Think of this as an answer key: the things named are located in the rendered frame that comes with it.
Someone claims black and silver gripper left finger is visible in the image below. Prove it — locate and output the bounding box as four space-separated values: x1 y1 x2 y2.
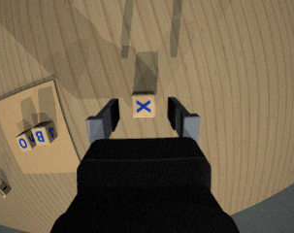
86 98 120 145

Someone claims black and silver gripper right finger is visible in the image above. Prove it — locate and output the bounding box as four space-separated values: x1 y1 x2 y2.
168 97 200 144

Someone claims wooden letter block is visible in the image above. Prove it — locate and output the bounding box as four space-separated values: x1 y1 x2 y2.
0 182 11 198
131 91 155 117
31 120 58 146
16 128 37 151

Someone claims tan flat mat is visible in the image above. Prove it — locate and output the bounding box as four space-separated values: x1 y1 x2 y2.
0 80 81 174

